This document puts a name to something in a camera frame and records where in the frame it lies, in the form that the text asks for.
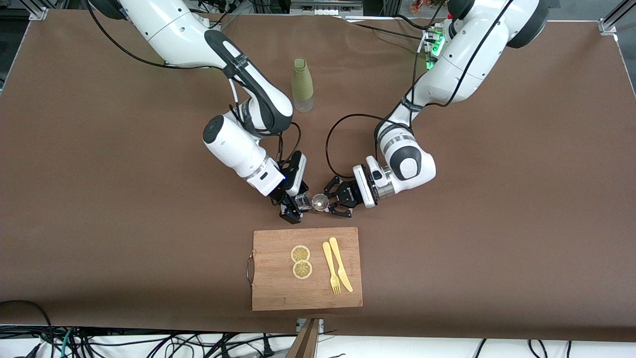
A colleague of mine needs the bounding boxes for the yellow plastic knife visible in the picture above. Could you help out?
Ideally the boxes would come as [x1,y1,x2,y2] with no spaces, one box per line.
[328,237,354,293]

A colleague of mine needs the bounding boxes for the yellow plastic fork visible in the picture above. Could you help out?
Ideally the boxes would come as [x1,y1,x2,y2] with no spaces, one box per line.
[322,241,342,295]

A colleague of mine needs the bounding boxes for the wooden cutting board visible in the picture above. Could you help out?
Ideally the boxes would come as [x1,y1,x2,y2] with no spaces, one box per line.
[247,227,363,312]

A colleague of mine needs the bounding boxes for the green sleeved glass bottle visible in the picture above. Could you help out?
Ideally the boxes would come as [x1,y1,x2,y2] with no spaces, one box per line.
[291,58,315,113]

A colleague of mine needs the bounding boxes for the brown table cover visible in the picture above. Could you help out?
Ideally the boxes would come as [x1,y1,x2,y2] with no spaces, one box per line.
[0,9,636,344]

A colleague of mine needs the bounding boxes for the grey equipment box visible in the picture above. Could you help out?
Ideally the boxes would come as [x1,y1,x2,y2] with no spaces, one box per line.
[291,0,363,15]

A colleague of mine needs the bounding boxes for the orange background object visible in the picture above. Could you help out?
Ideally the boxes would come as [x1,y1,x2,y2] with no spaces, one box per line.
[410,0,448,13]

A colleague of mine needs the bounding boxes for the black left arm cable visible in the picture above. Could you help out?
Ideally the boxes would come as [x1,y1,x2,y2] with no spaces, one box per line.
[325,0,515,179]

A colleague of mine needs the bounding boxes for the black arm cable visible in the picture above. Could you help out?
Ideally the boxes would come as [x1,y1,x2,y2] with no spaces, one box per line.
[226,75,304,170]
[325,0,515,179]

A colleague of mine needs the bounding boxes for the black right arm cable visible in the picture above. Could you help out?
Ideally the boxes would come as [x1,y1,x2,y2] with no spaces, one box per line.
[226,75,304,170]

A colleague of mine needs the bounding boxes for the wooden post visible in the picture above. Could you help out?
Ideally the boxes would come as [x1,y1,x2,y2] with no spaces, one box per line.
[286,318,321,358]

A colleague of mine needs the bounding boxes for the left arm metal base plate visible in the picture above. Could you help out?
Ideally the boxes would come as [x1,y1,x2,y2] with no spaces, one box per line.
[422,27,448,71]

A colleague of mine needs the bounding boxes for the black table cable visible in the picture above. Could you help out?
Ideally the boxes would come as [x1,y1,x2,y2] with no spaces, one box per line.
[355,22,428,43]
[395,14,433,30]

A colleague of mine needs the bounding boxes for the black floor cable loop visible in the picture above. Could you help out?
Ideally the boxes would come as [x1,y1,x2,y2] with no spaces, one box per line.
[0,300,54,358]

